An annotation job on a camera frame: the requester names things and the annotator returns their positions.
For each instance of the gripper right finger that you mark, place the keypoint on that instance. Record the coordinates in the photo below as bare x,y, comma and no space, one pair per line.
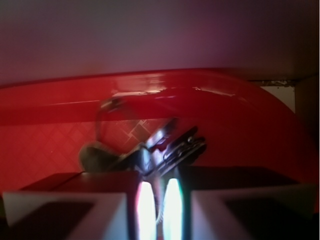
237,203

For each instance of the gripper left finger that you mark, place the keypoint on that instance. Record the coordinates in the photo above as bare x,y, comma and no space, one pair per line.
82,206

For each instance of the red plastic tray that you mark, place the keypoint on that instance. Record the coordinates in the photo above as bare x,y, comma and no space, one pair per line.
43,125

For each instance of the silver keys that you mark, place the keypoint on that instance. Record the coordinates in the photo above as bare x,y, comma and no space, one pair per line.
153,157

